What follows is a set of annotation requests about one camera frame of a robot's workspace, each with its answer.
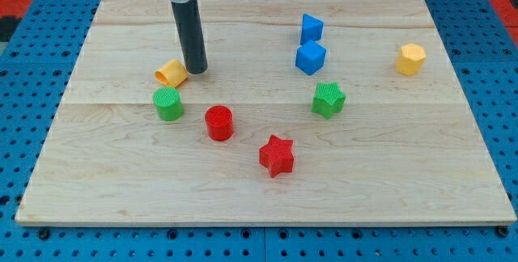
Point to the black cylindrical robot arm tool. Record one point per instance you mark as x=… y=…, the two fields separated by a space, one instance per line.
x=189 y=28

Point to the red star block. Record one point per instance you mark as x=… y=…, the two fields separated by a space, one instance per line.
x=277 y=156

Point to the green star block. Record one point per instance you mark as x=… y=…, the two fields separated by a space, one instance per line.
x=328 y=99

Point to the red cylinder block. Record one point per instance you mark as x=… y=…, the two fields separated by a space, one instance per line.
x=219 y=123

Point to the light wooden board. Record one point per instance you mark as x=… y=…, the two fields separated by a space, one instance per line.
x=403 y=151

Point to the blue cube block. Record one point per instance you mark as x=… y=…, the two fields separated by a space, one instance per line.
x=310 y=57

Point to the green cylinder block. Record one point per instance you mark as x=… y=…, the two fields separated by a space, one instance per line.
x=168 y=103

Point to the blue triangle block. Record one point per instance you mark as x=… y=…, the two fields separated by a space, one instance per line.
x=311 y=29

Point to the yellow hexagon block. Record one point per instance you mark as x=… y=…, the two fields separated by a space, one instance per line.
x=410 y=59

